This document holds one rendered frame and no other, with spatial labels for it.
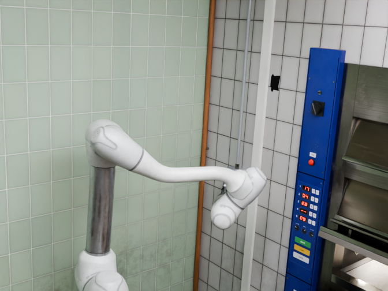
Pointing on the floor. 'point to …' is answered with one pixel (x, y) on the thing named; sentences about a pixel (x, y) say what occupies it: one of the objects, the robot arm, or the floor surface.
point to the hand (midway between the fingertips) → (225, 188)
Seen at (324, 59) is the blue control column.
